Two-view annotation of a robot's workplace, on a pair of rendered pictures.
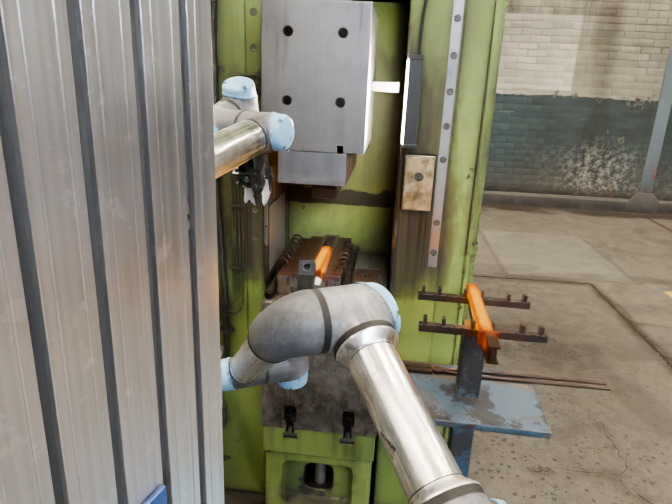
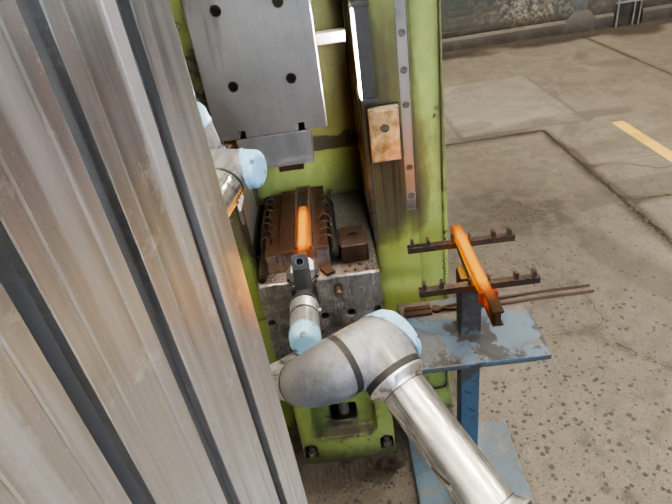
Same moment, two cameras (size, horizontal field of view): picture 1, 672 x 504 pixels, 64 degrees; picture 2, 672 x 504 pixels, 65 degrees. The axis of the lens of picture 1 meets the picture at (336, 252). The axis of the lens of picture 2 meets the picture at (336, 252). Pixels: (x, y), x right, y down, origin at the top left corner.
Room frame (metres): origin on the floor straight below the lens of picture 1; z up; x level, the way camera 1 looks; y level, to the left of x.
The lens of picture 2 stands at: (0.16, 0.06, 1.86)
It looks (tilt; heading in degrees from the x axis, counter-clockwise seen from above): 33 degrees down; 356
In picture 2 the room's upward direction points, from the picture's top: 9 degrees counter-clockwise
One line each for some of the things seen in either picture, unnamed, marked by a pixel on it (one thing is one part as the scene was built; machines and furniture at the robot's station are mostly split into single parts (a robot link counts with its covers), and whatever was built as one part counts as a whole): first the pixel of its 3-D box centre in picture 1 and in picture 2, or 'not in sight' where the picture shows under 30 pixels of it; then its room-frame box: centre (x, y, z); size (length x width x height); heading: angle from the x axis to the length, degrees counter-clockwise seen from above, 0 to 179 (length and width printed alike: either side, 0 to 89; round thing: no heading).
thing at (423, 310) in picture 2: (504, 376); (498, 300); (1.42, -0.52, 0.74); 0.60 x 0.04 x 0.01; 84
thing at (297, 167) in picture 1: (321, 158); (278, 125); (1.76, 0.06, 1.32); 0.42 x 0.20 x 0.10; 175
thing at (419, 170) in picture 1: (418, 183); (384, 133); (1.65, -0.25, 1.27); 0.09 x 0.02 x 0.17; 85
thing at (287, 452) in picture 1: (326, 438); (339, 369); (1.77, 0.01, 0.23); 0.55 x 0.37 x 0.47; 175
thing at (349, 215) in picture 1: (344, 133); (290, 77); (2.08, -0.01, 1.37); 0.41 x 0.10 x 0.91; 85
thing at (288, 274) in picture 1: (318, 262); (297, 225); (1.76, 0.06, 0.96); 0.42 x 0.20 x 0.09; 175
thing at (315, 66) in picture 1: (337, 79); (276, 38); (1.76, 0.02, 1.56); 0.42 x 0.39 x 0.40; 175
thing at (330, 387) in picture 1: (331, 331); (324, 282); (1.77, 0.01, 0.69); 0.56 x 0.38 x 0.45; 175
